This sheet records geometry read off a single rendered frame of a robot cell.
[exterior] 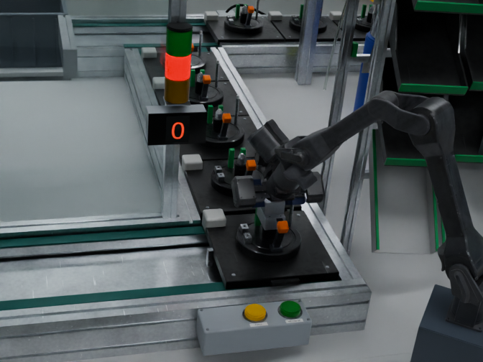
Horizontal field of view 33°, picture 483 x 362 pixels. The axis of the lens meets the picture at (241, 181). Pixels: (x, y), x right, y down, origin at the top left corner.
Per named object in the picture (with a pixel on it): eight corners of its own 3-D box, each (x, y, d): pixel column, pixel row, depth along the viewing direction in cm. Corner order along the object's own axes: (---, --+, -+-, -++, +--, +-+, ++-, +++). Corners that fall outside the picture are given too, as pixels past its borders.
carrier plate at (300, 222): (338, 279, 167) (339, 271, 166) (225, 289, 161) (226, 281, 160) (302, 217, 187) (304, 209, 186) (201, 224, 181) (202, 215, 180)
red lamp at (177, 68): (192, 80, 160) (193, 57, 157) (167, 81, 159) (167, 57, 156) (187, 70, 164) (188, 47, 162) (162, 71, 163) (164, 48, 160)
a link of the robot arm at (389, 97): (453, 114, 134) (419, 61, 135) (432, 130, 128) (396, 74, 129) (335, 184, 155) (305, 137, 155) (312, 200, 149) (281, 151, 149)
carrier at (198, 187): (300, 213, 188) (307, 166, 182) (200, 220, 182) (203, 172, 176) (272, 163, 208) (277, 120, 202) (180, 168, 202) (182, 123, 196)
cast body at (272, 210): (284, 229, 168) (287, 200, 165) (264, 230, 167) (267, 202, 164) (273, 207, 175) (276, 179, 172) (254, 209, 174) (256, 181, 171)
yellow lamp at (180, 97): (190, 103, 162) (192, 81, 160) (166, 104, 161) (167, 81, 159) (186, 93, 166) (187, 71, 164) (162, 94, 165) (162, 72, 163)
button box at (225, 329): (308, 345, 156) (313, 320, 153) (203, 357, 151) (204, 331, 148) (297, 322, 162) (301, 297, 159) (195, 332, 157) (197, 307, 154)
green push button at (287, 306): (302, 320, 155) (303, 312, 154) (282, 322, 154) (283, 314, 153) (296, 307, 158) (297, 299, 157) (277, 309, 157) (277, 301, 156)
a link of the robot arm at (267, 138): (333, 146, 151) (292, 98, 153) (310, 160, 145) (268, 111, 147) (300, 179, 159) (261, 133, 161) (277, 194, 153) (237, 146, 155)
